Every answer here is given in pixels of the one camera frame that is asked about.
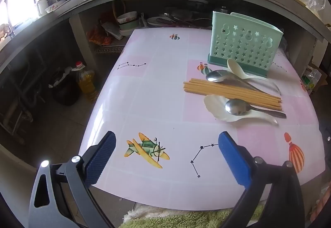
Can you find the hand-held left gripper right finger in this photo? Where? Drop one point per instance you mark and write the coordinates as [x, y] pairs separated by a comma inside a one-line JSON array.
[[234, 160]]

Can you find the fluffy green white garment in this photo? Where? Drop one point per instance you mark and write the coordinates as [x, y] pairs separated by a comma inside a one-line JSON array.
[[181, 219]]

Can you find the yellow cooking oil bottle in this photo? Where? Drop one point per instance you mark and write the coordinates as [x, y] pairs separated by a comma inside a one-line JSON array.
[[86, 83]]

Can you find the stack of bowls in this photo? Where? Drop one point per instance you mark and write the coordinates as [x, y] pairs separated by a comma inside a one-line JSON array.
[[126, 21]]

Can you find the green star-cutout utensil holder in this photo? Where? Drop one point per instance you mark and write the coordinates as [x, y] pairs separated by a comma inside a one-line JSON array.
[[219, 61]]

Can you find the bundle of wooden chopsticks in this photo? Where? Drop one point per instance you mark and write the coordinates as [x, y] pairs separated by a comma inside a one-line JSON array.
[[219, 89]]

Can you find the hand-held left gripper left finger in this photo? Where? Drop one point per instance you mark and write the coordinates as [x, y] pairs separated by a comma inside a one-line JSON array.
[[100, 158]]

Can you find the stack of plates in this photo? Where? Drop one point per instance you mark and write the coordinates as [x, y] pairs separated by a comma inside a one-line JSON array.
[[157, 21]]

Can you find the black bucket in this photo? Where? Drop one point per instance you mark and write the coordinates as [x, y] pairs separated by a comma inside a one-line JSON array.
[[64, 91]]

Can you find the white floral bowl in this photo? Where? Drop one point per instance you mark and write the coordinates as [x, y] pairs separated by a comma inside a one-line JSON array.
[[53, 7]]

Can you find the white mug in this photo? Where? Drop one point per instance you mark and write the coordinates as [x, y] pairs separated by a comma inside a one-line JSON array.
[[41, 5]]

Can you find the pink printed tablecloth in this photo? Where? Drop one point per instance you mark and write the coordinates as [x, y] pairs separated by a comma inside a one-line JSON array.
[[155, 101]]

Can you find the orange plastic bag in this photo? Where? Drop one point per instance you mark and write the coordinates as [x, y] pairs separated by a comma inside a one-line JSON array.
[[99, 36]]

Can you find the green packet in plastic bag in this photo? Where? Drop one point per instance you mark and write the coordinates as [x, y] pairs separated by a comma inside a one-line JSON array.
[[309, 80]]

